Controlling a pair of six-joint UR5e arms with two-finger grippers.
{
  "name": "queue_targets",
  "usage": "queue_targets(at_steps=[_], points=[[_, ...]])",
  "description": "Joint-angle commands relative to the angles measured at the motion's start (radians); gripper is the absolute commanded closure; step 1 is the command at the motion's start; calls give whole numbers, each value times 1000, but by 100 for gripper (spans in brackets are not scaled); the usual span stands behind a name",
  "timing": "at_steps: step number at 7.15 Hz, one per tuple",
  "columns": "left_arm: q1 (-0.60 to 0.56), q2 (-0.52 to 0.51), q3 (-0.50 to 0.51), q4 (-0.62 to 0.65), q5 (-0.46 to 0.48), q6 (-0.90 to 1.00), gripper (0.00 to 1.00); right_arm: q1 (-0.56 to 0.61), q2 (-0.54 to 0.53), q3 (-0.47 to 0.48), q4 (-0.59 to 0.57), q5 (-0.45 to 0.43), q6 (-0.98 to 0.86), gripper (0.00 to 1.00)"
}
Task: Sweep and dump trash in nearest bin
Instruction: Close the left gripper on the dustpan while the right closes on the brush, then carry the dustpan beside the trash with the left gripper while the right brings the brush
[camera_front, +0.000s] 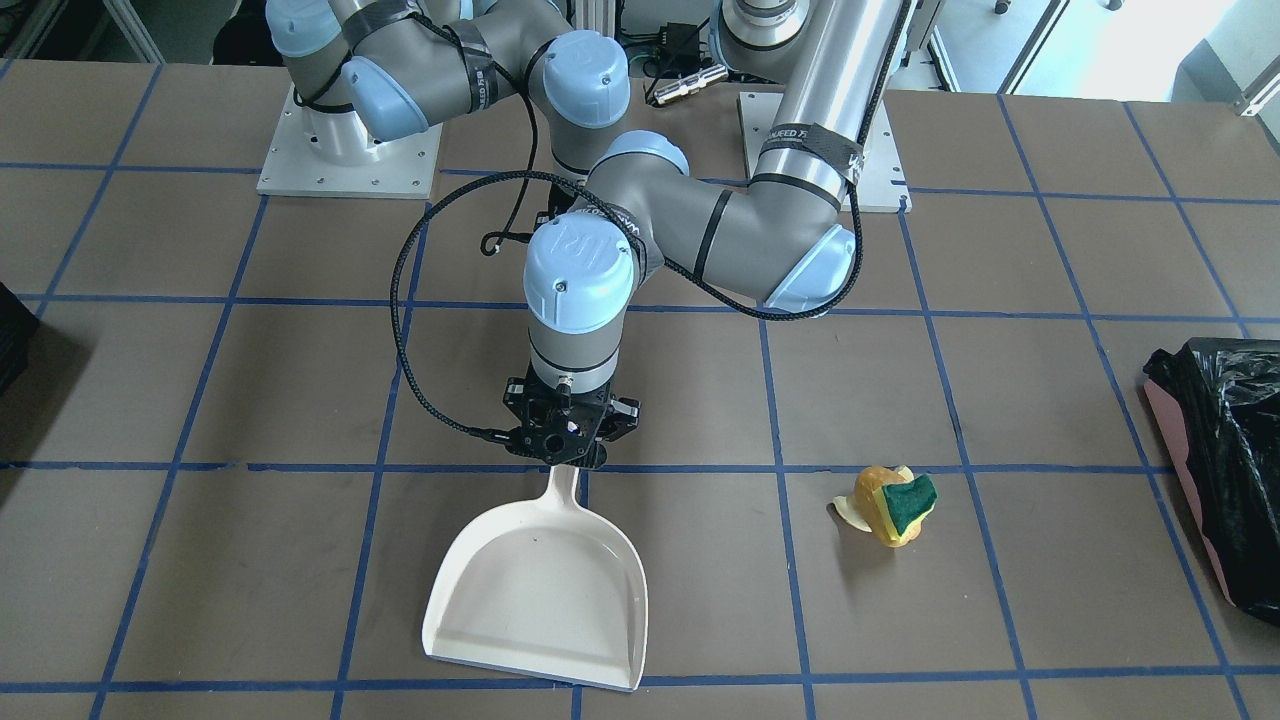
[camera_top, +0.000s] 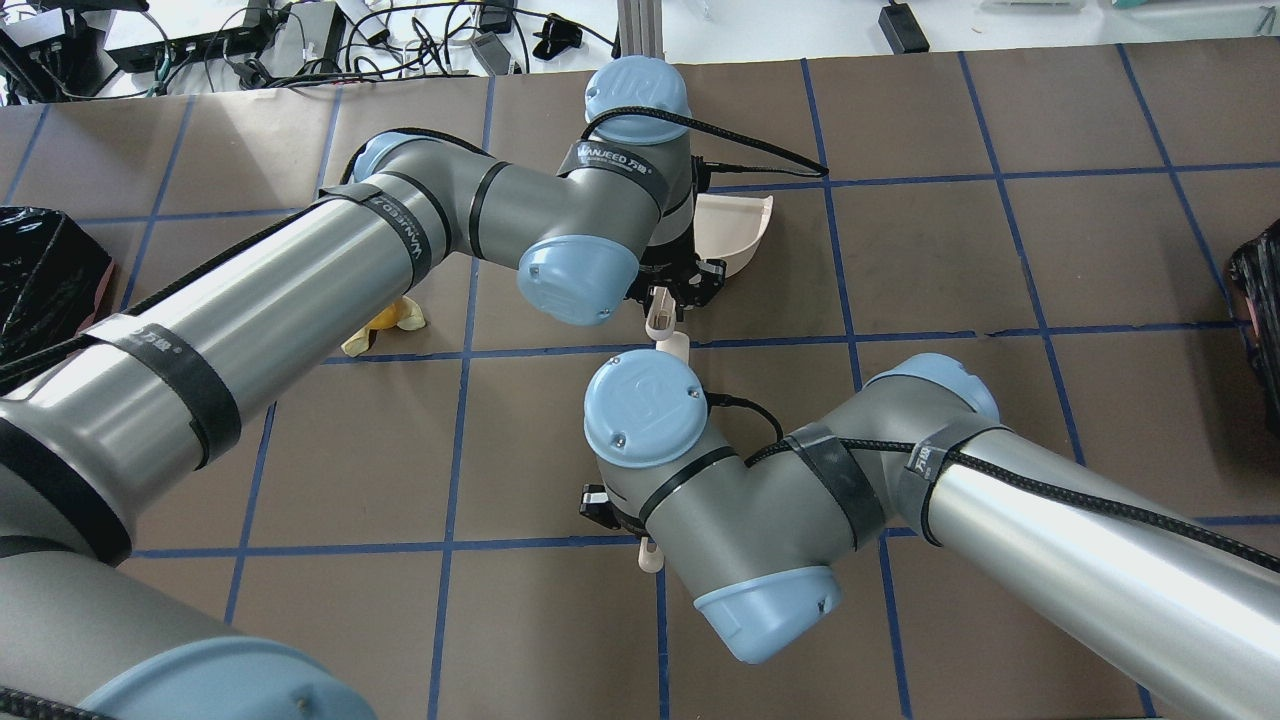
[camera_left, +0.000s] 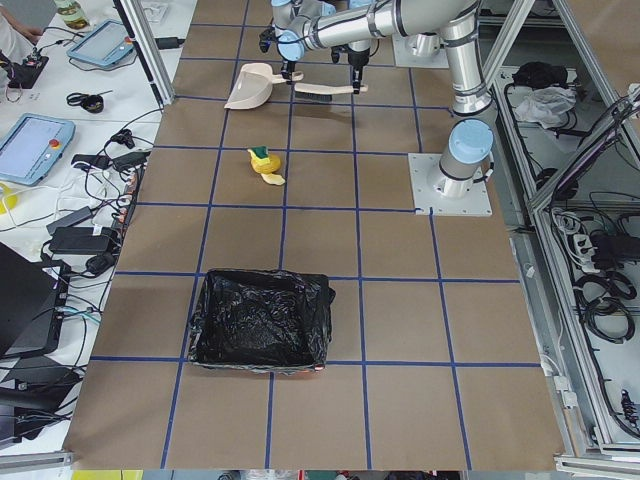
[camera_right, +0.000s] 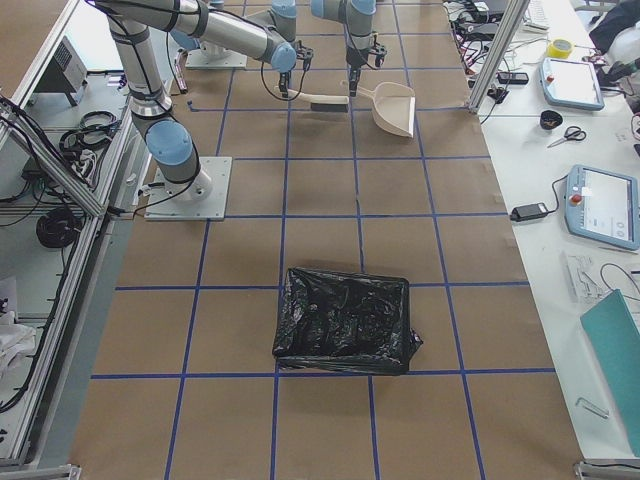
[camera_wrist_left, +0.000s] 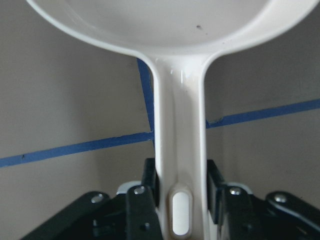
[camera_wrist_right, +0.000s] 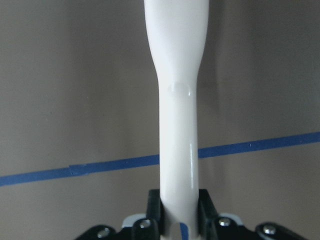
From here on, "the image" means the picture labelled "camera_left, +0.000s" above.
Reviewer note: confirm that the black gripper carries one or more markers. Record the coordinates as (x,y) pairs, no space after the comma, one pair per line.
(357,61)
(287,65)

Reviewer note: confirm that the white hand brush dark bristles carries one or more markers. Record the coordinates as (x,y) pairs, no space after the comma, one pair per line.
(325,93)

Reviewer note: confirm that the white plastic dustpan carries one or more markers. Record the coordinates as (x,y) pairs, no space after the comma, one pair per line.
(253,86)

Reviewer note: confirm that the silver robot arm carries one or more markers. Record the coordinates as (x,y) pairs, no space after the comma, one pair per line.
(357,52)
(298,27)

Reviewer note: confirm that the black bag lined bin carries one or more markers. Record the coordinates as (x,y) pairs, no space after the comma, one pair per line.
(262,321)

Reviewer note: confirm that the green yellow sponge piece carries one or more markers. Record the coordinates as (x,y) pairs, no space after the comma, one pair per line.
(259,151)

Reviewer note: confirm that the brown potato-like food scrap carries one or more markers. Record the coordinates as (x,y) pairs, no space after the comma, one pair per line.
(266,165)

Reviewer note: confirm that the pale yellow peel scrap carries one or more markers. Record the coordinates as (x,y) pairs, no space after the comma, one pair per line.
(273,179)

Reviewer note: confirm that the blue teach pendant tablet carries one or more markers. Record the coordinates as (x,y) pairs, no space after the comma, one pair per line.
(104,47)

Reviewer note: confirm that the white crumpled cloth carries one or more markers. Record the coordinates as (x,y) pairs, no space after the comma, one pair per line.
(546,107)

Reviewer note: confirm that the black power adapter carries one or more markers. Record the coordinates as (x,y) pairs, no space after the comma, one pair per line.
(83,240)

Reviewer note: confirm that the black laptop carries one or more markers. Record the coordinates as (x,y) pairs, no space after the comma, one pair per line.
(32,295)

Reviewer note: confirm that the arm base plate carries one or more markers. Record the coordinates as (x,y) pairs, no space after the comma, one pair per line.
(419,51)
(436,194)

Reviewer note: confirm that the aluminium frame post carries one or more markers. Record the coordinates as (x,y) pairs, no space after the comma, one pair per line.
(133,18)

